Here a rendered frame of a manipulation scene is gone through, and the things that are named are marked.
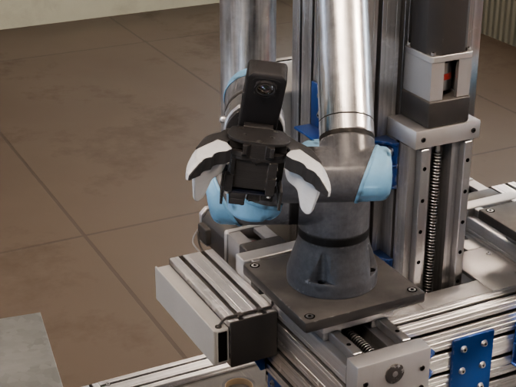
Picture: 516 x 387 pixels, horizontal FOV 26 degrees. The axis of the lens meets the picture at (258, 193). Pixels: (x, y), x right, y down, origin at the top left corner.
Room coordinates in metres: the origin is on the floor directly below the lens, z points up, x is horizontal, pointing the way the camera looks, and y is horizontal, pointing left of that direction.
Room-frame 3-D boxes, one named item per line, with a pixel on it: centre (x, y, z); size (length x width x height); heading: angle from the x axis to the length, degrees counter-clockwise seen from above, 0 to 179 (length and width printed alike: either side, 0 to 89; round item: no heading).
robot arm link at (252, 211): (1.38, -0.01, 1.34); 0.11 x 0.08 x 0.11; 91
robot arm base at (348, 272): (1.64, -0.12, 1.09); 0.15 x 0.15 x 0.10
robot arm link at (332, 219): (1.64, -0.12, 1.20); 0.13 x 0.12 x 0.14; 91
